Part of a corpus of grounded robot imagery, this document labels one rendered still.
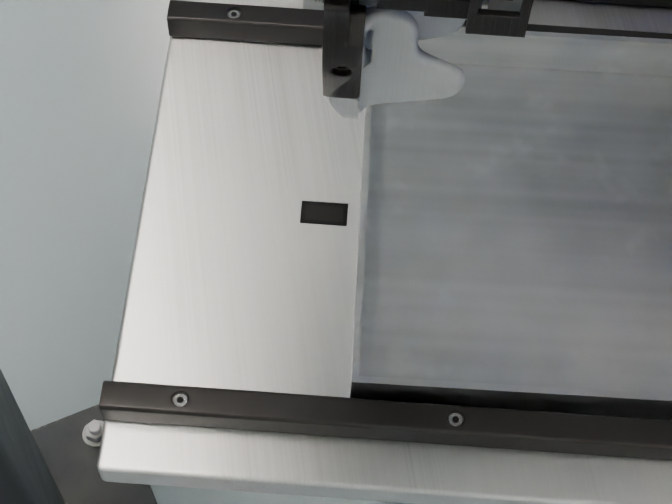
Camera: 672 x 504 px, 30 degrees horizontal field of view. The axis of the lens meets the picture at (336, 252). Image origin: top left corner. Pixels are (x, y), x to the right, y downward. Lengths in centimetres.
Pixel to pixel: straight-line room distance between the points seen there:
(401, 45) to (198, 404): 28
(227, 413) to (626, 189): 30
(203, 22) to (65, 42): 120
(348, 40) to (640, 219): 38
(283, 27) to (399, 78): 33
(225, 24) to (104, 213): 102
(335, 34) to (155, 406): 30
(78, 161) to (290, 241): 115
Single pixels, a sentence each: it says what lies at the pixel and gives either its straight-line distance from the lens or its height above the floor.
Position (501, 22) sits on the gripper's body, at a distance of 48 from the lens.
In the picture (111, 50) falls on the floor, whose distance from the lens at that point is 203.
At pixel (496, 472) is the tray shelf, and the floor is 88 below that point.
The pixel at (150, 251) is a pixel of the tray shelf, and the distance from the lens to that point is 78.
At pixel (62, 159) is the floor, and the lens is 192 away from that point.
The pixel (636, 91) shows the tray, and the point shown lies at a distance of 88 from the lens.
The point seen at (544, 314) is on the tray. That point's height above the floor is 88.
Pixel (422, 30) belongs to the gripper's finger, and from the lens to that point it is 56.
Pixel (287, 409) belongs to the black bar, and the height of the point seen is 90.
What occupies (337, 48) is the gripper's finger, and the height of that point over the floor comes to 118.
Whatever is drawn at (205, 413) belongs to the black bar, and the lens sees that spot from 71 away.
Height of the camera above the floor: 155
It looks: 60 degrees down
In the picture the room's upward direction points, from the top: 3 degrees clockwise
